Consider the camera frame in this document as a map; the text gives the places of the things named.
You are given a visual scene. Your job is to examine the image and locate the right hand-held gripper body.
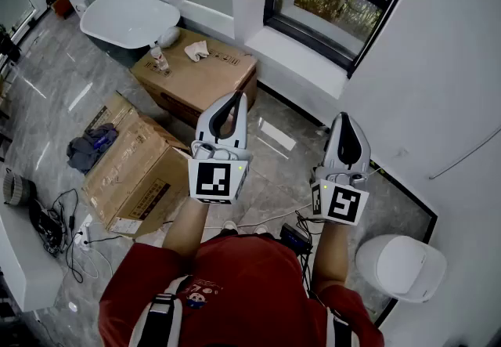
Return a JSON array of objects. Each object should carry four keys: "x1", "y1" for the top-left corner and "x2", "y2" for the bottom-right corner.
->
[{"x1": 310, "y1": 163, "x2": 372, "y2": 227}]

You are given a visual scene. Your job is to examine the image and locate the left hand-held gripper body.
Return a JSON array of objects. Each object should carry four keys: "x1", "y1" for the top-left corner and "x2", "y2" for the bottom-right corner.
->
[{"x1": 187, "y1": 139, "x2": 254, "y2": 206}]

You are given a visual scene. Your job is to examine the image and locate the person's left forearm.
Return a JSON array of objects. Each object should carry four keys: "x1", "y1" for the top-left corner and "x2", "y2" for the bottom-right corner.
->
[{"x1": 161, "y1": 196, "x2": 210, "y2": 272}]

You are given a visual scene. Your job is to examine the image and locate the person's right forearm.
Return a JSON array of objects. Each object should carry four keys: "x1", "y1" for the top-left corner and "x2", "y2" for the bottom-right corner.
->
[{"x1": 311, "y1": 219, "x2": 349, "y2": 290}]

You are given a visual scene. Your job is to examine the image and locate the black framed window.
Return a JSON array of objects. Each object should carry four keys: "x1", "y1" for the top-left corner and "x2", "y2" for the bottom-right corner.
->
[{"x1": 262, "y1": 0, "x2": 427, "y2": 78}]

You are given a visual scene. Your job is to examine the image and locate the closed brown cardboard box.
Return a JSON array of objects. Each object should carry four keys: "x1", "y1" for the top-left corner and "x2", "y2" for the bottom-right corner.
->
[{"x1": 130, "y1": 27, "x2": 258, "y2": 129}]

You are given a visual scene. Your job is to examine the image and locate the black electronic box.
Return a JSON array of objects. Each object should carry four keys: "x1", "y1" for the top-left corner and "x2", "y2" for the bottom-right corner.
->
[{"x1": 279, "y1": 222, "x2": 314, "y2": 255}]

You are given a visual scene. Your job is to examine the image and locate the crumpled white cloth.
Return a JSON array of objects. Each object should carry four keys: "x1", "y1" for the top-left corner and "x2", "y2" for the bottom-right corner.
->
[{"x1": 183, "y1": 40, "x2": 211, "y2": 63}]

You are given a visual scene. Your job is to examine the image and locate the taped open cardboard box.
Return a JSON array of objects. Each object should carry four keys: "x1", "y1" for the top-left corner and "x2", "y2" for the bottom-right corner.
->
[{"x1": 81, "y1": 91, "x2": 193, "y2": 240}]

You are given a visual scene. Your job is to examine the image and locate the clear plastic bottle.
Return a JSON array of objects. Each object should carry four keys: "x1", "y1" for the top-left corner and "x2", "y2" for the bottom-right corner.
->
[{"x1": 150, "y1": 45, "x2": 170, "y2": 71}]

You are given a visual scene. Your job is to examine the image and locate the white toilet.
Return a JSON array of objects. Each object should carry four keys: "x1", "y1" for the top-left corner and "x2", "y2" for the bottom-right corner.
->
[{"x1": 355, "y1": 234, "x2": 448, "y2": 304}]

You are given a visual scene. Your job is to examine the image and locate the white plastic bag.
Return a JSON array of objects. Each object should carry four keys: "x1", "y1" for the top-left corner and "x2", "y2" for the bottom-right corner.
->
[{"x1": 157, "y1": 26, "x2": 181, "y2": 49}]

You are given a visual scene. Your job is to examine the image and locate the person's red shirt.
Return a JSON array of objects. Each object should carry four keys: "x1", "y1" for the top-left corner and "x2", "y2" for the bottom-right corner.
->
[{"x1": 97, "y1": 233, "x2": 387, "y2": 347}]

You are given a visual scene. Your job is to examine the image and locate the white bathtub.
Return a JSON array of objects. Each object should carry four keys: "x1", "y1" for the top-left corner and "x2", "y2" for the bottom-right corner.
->
[{"x1": 80, "y1": 0, "x2": 182, "y2": 68}]

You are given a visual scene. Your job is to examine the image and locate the white power strip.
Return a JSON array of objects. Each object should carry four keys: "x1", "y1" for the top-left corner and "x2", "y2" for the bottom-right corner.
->
[{"x1": 76, "y1": 222, "x2": 95, "y2": 252}]

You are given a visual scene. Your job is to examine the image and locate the brown wooden cabinet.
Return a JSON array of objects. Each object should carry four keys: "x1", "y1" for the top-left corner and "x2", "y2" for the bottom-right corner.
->
[{"x1": 52, "y1": 0, "x2": 75, "y2": 20}]

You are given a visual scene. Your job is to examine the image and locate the grey round basket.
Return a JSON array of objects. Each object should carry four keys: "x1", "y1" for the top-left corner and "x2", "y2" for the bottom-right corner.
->
[{"x1": 2, "y1": 168, "x2": 37, "y2": 206}]

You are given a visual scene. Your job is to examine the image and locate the white counter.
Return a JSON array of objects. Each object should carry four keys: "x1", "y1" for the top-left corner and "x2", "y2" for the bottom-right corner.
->
[{"x1": 0, "y1": 200, "x2": 63, "y2": 313}]

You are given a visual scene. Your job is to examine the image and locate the glass door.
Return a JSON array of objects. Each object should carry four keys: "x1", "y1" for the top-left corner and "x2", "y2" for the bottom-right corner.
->
[{"x1": 0, "y1": 0, "x2": 37, "y2": 39}]

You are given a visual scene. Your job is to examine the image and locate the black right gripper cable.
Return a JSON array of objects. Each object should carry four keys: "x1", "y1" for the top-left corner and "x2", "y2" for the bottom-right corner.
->
[{"x1": 295, "y1": 210, "x2": 326, "y2": 299}]

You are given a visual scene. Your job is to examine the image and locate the thin grey wall wire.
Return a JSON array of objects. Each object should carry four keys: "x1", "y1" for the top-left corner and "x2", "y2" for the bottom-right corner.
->
[{"x1": 428, "y1": 125, "x2": 501, "y2": 181}]

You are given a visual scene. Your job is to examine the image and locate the black and white shoulder strap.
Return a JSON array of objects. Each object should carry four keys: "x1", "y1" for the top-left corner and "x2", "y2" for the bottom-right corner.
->
[
  {"x1": 128, "y1": 274, "x2": 185, "y2": 347},
  {"x1": 324, "y1": 305, "x2": 361, "y2": 347}
]

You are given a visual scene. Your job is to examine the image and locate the tangled black floor cables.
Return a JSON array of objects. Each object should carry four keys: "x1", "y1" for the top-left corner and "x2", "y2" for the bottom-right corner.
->
[{"x1": 29, "y1": 188, "x2": 122, "y2": 284}]

